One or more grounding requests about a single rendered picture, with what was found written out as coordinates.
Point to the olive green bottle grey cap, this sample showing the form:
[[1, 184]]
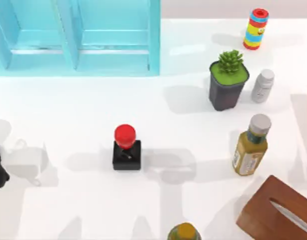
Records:
[[251, 150]]

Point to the light blue rack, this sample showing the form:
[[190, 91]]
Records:
[[113, 37]]

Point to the small white bottle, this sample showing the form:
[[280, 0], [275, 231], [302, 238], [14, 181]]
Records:
[[262, 86]]

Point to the striped colourful can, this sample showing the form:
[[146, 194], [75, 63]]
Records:
[[255, 31]]

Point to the red and black stamp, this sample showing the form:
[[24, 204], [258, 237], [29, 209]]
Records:
[[126, 152]]

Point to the brown wooden tissue box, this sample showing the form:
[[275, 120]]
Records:
[[276, 210]]

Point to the green plant in grey pot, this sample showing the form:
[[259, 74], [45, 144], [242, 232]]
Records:
[[227, 82]]

